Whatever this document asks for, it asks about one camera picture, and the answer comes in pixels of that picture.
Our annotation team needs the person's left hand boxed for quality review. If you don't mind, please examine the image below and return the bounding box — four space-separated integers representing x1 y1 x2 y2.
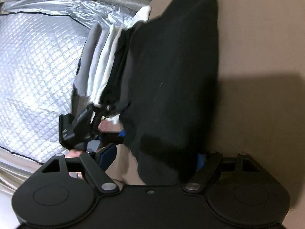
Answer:
65 119 122 159

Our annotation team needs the black knit garment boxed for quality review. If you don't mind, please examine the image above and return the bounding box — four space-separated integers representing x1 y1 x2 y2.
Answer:
99 0 219 185

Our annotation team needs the white folded shirt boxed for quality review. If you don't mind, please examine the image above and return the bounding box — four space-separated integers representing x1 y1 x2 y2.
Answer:
89 6 152 123

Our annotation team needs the silver quilted foil cover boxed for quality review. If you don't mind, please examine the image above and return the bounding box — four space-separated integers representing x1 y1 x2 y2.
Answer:
1 0 142 163

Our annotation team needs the light blue folded shirt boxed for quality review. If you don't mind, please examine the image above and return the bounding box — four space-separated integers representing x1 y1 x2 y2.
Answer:
87 29 110 96

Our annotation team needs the grey folded shirt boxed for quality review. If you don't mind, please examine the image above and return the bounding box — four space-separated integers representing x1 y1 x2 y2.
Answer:
73 22 102 98

